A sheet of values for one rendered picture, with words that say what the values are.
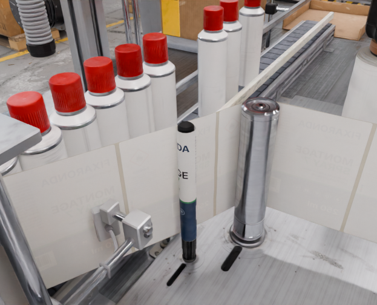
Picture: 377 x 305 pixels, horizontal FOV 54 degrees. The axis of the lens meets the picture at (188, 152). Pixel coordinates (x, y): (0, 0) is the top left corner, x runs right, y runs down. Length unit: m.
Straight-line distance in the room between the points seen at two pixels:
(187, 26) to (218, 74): 0.58
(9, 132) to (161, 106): 0.35
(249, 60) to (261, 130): 0.46
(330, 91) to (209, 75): 0.41
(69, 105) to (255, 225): 0.25
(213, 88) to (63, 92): 0.33
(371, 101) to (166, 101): 0.27
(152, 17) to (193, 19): 2.09
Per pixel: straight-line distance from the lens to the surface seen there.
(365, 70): 0.53
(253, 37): 0.80
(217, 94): 0.68
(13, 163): 0.38
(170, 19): 0.58
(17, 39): 3.98
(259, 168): 0.40
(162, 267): 0.46
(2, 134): 0.21
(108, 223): 0.35
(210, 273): 0.45
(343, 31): 1.45
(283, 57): 0.93
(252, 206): 0.44
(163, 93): 0.53
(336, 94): 0.98
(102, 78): 0.44
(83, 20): 0.60
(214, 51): 0.65
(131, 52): 0.47
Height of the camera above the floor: 1.24
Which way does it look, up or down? 35 degrees down
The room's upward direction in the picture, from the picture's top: 1 degrees counter-clockwise
